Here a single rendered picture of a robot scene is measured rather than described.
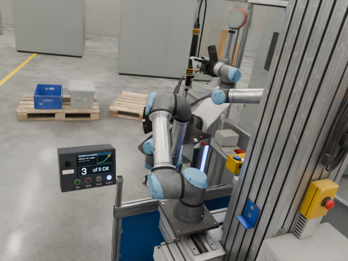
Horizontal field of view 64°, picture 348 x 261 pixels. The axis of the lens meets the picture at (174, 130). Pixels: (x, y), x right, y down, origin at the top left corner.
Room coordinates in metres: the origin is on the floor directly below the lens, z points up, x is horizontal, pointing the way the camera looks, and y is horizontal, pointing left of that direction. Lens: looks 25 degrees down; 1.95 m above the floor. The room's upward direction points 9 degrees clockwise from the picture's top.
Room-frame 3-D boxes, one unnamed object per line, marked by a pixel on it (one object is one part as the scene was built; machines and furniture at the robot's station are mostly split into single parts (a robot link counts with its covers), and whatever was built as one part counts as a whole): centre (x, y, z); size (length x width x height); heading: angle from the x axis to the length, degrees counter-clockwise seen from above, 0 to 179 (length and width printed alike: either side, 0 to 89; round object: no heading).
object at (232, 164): (1.63, -0.47, 1.02); 0.16 x 0.10 x 0.11; 119
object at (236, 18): (2.45, -0.36, 1.88); 0.16 x 0.07 x 0.16; 64
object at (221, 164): (2.17, -0.47, 0.42); 0.04 x 0.04 x 0.83; 29
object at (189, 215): (1.06, -0.13, 1.09); 0.15 x 0.15 x 0.10
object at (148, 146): (1.42, 0.11, 1.17); 0.11 x 0.08 x 0.09; 155
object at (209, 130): (2.09, -0.27, 0.58); 0.09 x 0.05 x 1.15; 29
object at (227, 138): (2.25, -0.46, 0.92); 0.17 x 0.16 x 0.11; 119
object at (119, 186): (1.24, 0.25, 0.96); 0.03 x 0.03 x 0.20; 29
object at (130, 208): (1.44, -0.13, 0.82); 0.90 x 0.04 x 0.08; 119
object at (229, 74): (1.54, -0.26, 1.63); 0.11 x 0.08 x 0.09; 39
